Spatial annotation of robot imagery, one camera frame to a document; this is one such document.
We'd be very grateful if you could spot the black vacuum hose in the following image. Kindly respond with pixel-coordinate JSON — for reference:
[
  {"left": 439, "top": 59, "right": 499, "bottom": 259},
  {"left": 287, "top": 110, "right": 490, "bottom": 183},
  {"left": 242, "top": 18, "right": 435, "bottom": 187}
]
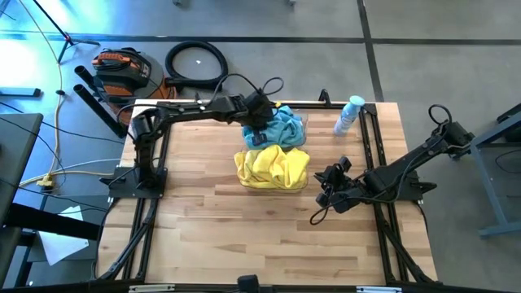
[{"left": 164, "top": 39, "right": 230, "bottom": 93}]

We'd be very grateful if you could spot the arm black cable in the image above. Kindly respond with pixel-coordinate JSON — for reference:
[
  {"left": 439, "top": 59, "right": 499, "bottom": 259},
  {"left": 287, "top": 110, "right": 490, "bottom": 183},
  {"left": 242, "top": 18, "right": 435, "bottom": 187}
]
[
  {"left": 309, "top": 104, "right": 453, "bottom": 227},
  {"left": 116, "top": 72, "right": 285, "bottom": 131}
]

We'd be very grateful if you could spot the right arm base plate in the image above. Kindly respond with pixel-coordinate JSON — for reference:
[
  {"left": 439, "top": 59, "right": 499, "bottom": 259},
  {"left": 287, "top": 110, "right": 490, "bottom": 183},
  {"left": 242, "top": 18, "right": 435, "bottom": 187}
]
[{"left": 368, "top": 174, "right": 439, "bottom": 203}]

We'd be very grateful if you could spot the black flat floor bar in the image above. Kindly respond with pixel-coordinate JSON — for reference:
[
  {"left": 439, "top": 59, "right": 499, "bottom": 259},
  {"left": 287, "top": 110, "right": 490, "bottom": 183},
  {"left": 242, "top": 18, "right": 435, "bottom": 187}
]
[{"left": 0, "top": 86, "right": 43, "bottom": 98}]

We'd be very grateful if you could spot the black table-level camera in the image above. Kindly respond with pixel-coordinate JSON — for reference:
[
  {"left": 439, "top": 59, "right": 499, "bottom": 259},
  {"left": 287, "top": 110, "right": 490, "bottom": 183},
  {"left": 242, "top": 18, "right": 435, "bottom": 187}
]
[{"left": 237, "top": 273, "right": 261, "bottom": 293}]

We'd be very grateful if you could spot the black metal table frame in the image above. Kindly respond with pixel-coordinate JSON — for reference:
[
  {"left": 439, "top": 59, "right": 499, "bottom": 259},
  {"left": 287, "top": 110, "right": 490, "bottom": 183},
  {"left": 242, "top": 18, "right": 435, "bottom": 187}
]
[{"left": 89, "top": 99, "right": 440, "bottom": 293}]

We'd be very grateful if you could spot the black side table beam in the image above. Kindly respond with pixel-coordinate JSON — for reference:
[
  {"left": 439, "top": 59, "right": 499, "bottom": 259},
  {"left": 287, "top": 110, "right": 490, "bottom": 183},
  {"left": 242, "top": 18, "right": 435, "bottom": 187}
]
[{"left": 0, "top": 202, "right": 102, "bottom": 242}]

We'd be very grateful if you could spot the orange black shop vacuum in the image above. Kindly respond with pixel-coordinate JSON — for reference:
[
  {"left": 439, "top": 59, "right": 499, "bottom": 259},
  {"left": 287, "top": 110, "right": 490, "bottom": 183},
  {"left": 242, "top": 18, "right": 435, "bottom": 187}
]
[{"left": 91, "top": 47, "right": 179, "bottom": 125}]

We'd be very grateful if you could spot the silver metal bracket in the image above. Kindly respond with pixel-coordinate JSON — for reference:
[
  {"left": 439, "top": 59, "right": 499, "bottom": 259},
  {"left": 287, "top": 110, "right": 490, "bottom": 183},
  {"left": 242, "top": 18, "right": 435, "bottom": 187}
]
[
  {"left": 128, "top": 283, "right": 177, "bottom": 293},
  {"left": 356, "top": 285, "right": 404, "bottom": 293}
]

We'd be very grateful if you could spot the grey metal table frame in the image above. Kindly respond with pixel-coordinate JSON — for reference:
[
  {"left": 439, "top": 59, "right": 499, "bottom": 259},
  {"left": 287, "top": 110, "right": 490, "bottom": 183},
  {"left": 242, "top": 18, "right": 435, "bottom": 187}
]
[{"left": 447, "top": 101, "right": 521, "bottom": 238}]

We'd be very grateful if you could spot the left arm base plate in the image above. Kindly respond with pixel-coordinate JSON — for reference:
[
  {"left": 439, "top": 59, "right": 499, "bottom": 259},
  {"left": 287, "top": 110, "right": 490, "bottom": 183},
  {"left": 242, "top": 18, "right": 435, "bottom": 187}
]
[{"left": 99, "top": 166, "right": 169, "bottom": 200}]

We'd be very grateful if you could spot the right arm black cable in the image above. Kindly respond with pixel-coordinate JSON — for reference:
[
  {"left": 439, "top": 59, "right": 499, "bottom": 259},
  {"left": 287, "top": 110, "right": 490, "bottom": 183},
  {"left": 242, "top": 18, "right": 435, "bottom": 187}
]
[{"left": 309, "top": 104, "right": 453, "bottom": 227}]

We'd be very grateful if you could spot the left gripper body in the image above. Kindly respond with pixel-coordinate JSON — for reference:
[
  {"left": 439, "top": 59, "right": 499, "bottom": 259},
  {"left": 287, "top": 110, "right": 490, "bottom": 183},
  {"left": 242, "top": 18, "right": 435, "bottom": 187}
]
[{"left": 243, "top": 92, "right": 278, "bottom": 131}]

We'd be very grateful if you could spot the spray bottle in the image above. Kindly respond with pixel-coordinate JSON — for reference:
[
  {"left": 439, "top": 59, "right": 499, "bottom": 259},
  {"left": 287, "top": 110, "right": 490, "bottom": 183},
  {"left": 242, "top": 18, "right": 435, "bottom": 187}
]
[{"left": 333, "top": 95, "right": 366, "bottom": 137}]

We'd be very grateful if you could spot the black tripod stand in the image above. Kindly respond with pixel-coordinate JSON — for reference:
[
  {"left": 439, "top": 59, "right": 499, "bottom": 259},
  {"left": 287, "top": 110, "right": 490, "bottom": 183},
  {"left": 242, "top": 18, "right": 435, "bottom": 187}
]
[{"left": 31, "top": 0, "right": 101, "bottom": 65}]

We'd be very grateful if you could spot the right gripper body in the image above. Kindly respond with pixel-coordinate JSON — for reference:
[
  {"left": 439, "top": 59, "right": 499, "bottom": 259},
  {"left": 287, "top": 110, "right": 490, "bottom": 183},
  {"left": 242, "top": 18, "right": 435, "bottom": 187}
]
[{"left": 315, "top": 173, "right": 367, "bottom": 215}]

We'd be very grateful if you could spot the clear plastic basket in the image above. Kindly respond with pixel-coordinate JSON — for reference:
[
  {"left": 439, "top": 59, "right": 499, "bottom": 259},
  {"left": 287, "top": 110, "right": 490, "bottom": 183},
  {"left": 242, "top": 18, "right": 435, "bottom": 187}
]
[{"left": 239, "top": 103, "right": 309, "bottom": 151}]

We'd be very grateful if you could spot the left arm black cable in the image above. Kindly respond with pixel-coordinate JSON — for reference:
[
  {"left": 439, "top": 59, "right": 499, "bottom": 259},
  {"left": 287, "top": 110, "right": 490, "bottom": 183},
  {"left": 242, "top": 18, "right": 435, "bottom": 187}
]
[{"left": 116, "top": 72, "right": 285, "bottom": 131}]

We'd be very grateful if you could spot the black vacuum wand tube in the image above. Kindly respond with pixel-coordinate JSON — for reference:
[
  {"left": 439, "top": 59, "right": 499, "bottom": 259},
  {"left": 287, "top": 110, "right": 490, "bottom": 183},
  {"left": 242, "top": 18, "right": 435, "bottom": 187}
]
[
  {"left": 73, "top": 64, "right": 107, "bottom": 101},
  {"left": 72, "top": 83, "right": 129, "bottom": 138}
]

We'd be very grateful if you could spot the dark grey side table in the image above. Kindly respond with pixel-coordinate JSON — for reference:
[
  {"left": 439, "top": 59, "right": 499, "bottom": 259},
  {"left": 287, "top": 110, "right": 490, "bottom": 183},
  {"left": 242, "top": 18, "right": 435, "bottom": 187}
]
[{"left": 0, "top": 112, "right": 45, "bottom": 227}]

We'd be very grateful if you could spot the yellow and blue cloth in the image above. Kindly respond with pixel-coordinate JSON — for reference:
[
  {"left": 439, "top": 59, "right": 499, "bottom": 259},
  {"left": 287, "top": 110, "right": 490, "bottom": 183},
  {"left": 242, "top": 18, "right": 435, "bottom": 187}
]
[{"left": 234, "top": 145, "right": 311, "bottom": 193}]

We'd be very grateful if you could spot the white paper sheet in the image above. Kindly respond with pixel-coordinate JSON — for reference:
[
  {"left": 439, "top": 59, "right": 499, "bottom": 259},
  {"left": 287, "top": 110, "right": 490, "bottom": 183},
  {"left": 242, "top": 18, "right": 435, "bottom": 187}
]
[{"left": 37, "top": 205, "right": 90, "bottom": 267}]

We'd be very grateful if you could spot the yellow extension cord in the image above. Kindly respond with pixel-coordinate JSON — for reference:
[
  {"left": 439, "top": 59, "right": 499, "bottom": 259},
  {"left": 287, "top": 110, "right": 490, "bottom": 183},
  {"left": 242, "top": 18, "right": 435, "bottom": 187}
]
[{"left": 15, "top": 0, "right": 117, "bottom": 189}]

